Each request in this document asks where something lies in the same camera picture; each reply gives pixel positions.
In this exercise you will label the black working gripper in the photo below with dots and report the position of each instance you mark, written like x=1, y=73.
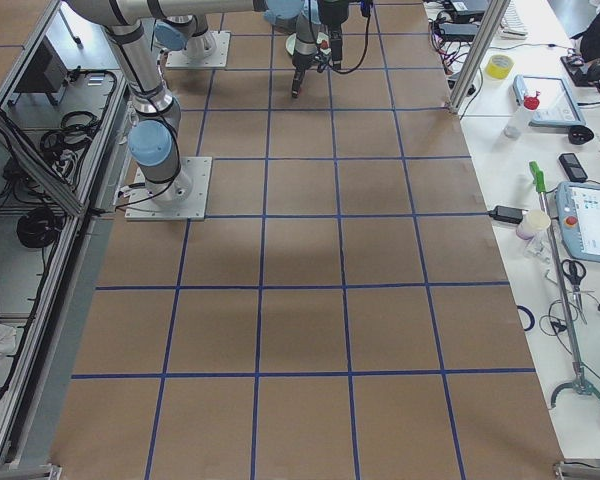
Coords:
x=300, y=62

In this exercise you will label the yellow tape roll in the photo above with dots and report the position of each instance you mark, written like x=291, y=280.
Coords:
x=499, y=66

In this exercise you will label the black idle gripper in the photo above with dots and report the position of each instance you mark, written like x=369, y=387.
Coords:
x=334, y=14

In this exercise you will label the far blue teach pendant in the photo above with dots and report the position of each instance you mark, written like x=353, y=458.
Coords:
x=557, y=106

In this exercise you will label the black handled scissors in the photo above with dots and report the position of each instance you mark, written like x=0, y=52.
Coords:
x=575, y=271

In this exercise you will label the blue teach pendant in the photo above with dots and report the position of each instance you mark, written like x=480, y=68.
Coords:
x=578, y=208
x=557, y=106

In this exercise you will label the aluminium frame post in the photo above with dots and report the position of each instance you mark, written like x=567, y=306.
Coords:
x=487, y=30

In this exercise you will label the red capped squeeze bottle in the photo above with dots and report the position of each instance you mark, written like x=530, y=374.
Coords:
x=520, y=120

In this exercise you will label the near blue teach pendant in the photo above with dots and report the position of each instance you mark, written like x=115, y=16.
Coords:
x=578, y=208

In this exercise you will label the white paper cup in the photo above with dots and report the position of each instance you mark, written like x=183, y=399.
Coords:
x=533, y=223

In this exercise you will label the light green plate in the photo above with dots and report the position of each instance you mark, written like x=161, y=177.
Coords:
x=322, y=39

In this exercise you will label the black power adapter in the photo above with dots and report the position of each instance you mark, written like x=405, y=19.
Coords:
x=506, y=214

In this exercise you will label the black remote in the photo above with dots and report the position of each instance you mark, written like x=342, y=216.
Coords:
x=572, y=167

